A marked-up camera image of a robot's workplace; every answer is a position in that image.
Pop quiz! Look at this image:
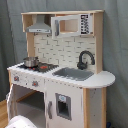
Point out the black toy faucet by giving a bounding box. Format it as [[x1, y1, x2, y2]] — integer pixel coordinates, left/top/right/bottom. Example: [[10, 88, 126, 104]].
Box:
[[77, 50, 95, 70]]

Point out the white toy oven door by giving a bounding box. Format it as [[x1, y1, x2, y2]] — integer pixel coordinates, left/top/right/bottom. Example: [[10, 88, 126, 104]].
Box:
[[7, 84, 16, 120]]

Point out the right red oven knob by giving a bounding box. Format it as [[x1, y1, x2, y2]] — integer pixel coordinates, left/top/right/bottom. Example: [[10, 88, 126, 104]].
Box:
[[32, 81, 38, 87]]

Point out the black toy stovetop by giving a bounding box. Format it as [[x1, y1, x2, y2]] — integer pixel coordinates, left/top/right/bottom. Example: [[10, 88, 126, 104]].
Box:
[[20, 62, 57, 73]]

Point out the grey toy range hood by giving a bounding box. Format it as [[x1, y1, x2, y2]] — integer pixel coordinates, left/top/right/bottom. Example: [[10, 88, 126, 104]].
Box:
[[26, 15, 51, 33]]

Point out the wooden toy kitchen unit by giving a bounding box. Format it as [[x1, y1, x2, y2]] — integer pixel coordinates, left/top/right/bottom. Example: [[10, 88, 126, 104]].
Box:
[[8, 10, 115, 128]]

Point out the silver toy cooking pot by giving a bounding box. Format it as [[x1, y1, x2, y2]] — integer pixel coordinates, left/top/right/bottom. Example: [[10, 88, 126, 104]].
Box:
[[23, 57, 39, 67]]

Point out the white toy microwave door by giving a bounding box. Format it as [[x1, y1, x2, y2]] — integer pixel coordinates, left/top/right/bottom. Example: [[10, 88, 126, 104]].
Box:
[[51, 14, 93, 39]]

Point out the grey toy sink basin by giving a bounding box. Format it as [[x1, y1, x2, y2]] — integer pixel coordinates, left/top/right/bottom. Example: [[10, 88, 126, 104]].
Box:
[[53, 67, 93, 81]]

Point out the red oven knob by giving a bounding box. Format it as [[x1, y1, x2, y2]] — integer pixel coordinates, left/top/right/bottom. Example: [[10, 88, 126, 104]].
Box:
[[32, 81, 38, 87], [13, 75, 20, 82]]

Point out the white cabinet door with dispenser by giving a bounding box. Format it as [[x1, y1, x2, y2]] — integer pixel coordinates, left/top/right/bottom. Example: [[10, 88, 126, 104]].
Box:
[[46, 86, 83, 128]]

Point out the left red oven knob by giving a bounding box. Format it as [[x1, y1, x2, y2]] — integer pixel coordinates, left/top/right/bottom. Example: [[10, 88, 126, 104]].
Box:
[[13, 75, 20, 82]]

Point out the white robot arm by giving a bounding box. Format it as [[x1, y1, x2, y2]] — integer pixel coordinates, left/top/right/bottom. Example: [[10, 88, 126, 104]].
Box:
[[5, 115, 37, 128]]

